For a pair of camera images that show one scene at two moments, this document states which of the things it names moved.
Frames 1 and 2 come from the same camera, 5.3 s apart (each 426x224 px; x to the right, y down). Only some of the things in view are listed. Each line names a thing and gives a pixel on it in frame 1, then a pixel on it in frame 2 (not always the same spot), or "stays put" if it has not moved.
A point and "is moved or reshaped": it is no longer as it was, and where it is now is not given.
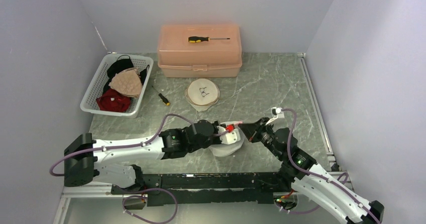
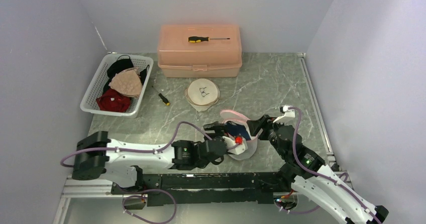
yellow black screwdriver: (197, 39) stays put
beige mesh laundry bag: (202, 93) stays put
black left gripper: (218, 141) → (218, 128)
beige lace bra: (127, 81) stays put
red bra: (112, 101) stays put
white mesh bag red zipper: (222, 149) is moved or reshaped
